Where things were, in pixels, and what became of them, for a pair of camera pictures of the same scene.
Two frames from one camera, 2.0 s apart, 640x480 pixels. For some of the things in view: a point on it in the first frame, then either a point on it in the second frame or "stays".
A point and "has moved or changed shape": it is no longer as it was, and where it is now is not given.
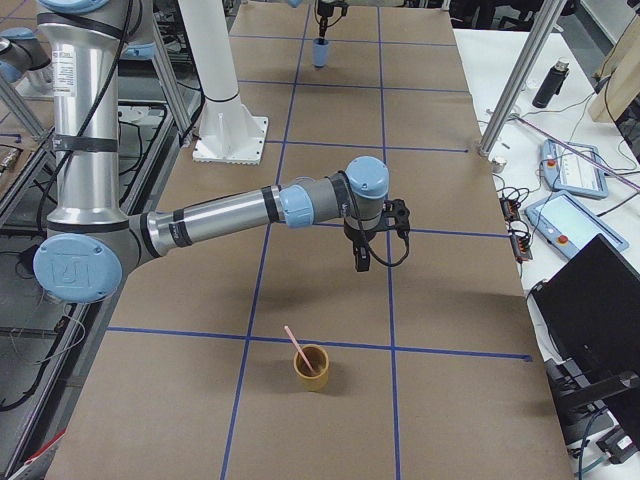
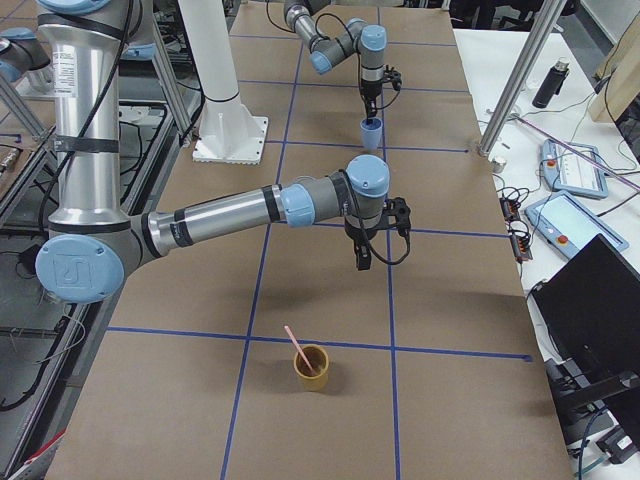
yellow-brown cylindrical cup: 313,381 stays
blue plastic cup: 321,48 has moved or changed shape
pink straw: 300,350 stays
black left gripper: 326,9 → 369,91
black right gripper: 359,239 stays
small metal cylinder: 498,164 stays
